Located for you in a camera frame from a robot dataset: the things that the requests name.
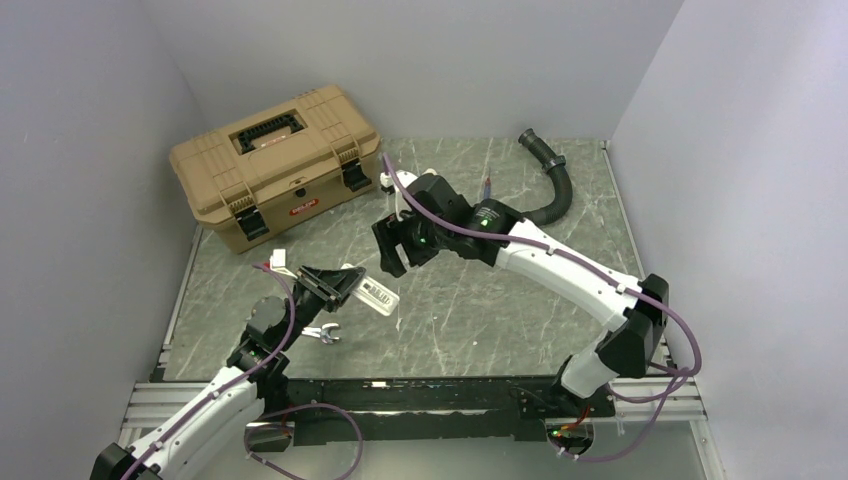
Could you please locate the white remote control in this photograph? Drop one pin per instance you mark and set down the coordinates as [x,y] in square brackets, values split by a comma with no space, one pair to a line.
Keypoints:
[357,295]

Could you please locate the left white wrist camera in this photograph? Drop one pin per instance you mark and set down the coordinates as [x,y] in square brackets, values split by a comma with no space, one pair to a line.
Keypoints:
[276,265]

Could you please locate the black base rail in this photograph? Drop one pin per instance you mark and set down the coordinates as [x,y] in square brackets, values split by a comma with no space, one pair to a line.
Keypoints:
[311,412]

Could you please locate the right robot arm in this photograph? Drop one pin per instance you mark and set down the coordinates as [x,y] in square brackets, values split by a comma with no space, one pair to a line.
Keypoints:
[430,217]

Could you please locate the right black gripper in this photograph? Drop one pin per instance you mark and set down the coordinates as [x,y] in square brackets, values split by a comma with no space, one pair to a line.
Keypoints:
[389,232]

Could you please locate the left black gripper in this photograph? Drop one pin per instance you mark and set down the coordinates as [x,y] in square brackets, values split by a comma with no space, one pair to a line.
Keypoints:
[337,285]

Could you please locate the silver open-end wrench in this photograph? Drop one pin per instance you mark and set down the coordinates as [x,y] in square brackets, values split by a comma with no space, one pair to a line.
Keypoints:
[325,333]

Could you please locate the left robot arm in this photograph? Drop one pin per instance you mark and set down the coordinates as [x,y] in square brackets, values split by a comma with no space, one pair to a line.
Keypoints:
[251,385]

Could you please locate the tan plastic toolbox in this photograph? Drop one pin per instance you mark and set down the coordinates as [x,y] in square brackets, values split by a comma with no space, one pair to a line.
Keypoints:
[253,179]

